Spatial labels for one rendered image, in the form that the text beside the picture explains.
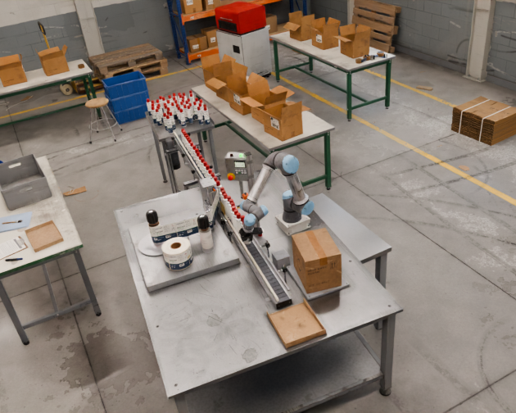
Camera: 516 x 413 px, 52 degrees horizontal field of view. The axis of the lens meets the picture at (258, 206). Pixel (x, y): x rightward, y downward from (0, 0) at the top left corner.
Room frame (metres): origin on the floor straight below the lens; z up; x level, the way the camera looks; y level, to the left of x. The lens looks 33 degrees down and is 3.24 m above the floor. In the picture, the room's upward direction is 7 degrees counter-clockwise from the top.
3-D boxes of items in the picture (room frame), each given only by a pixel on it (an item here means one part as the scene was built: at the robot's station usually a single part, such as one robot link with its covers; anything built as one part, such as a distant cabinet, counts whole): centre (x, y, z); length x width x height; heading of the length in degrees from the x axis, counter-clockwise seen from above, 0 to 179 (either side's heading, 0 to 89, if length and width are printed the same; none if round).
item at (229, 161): (3.41, 0.11, 1.38); 0.17 x 0.10 x 0.19; 73
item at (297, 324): (2.33, -0.15, 0.85); 0.30 x 0.26 x 0.04; 17
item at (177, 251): (3.02, 0.61, 0.95); 0.20 x 0.20 x 0.14
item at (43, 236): (3.65, 1.78, 0.82); 0.34 x 0.24 x 0.03; 30
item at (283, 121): (5.15, -0.37, 0.97); 0.51 x 0.39 x 0.37; 119
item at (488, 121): (6.12, -3.02, 0.16); 0.65 x 0.54 x 0.32; 28
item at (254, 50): (9.19, -0.07, 0.61); 0.70 x 0.60 x 1.22; 35
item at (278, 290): (3.28, 0.15, 0.86); 1.65 x 0.08 x 0.04; 17
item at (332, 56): (7.99, -1.32, 0.39); 2.20 x 0.80 x 0.78; 24
